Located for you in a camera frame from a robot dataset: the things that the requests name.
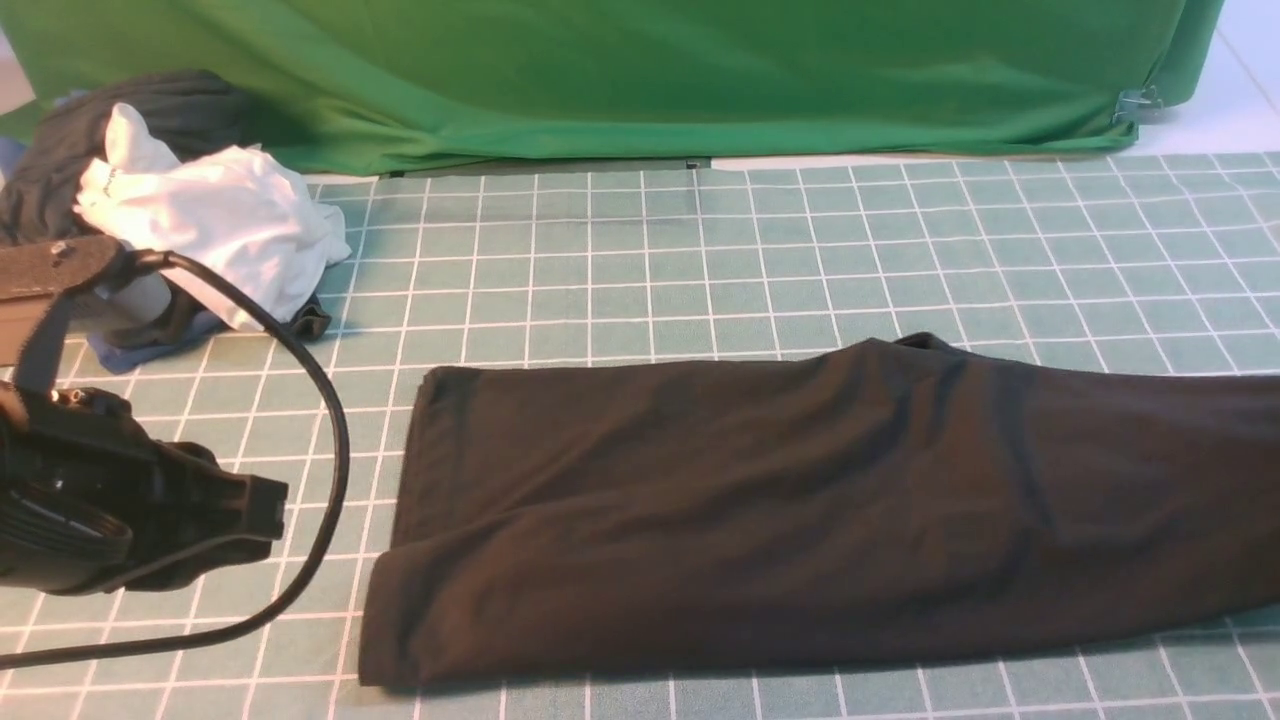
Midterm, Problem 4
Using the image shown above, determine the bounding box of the green backdrop cloth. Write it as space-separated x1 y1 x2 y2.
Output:
3 1 1222 176

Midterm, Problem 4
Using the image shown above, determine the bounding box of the black cable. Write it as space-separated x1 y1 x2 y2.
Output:
0 250 351 671

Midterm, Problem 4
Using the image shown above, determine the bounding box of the dark gray long-sleeve top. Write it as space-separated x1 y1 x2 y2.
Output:
357 333 1279 689

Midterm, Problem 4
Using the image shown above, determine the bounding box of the white crumpled garment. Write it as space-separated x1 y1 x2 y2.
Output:
74 102 351 322

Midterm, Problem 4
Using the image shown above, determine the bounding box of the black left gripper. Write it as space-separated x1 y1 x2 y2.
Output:
1 384 288 597

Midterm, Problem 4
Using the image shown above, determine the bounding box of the green grid cutting mat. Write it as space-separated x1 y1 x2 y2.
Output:
3 152 1279 719

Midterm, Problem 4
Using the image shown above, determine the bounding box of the dark gray crumpled garment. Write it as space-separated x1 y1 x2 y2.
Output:
3 70 349 341

